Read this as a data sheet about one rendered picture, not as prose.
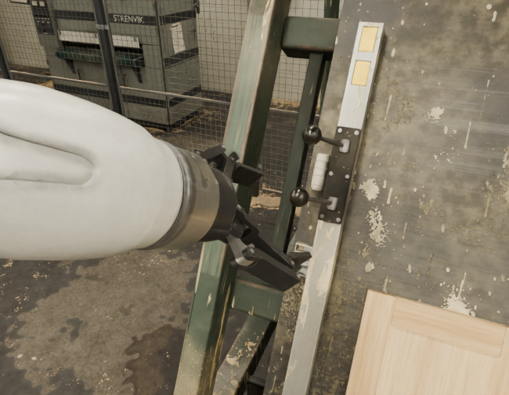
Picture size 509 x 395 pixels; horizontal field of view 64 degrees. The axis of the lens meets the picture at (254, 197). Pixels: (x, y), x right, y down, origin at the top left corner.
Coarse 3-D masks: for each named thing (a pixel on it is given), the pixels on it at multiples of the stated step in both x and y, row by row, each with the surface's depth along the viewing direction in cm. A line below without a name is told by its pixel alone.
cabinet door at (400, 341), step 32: (384, 320) 83; (416, 320) 81; (448, 320) 79; (480, 320) 77; (384, 352) 82; (416, 352) 81; (448, 352) 79; (480, 352) 77; (352, 384) 84; (384, 384) 83; (416, 384) 81; (448, 384) 79; (480, 384) 77
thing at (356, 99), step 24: (360, 24) 84; (360, 96) 83; (360, 120) 83; (360, 144) 87; (336, 240) 84; (312, 264) 86; (312, 288) 86; (312, 312) 85; (312, 336) 85; (312, 360) 85; (288, 384) 87
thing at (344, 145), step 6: (306, 126) 76; (312, 126) 75; (306, 132) 75; (312, 132) 74; (318, 132) 75; (306, 138) 75; (312, 138) 75; (318, 138) 75; (324, 138) 78; (312, 144) 76; (336, 144) 81; (342, 144) 82; (348, 144) 82; (342, 150) 82; (348, 150) 82
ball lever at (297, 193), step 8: (296, 192) 75; (304, 192) 75; (296, 200) 75; (304, 200) 75; (312, 200) 79; (320, 200) 80; (328, 200) 82; (336, 200) 83; (328, 208) 83; (336, 208) 83
